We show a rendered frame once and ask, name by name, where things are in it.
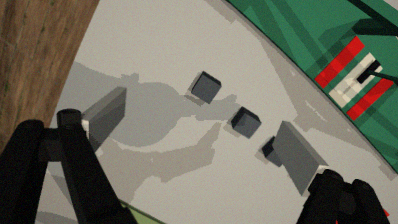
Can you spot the dark grey square block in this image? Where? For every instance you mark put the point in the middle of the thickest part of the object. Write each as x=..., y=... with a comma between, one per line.
x=206, y=87
x=270, y=154
x=245, y=122

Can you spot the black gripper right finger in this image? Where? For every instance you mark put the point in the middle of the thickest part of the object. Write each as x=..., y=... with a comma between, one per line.
x=311, y=175

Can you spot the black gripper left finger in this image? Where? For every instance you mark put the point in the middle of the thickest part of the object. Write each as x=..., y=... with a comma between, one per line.
x=22, y=175

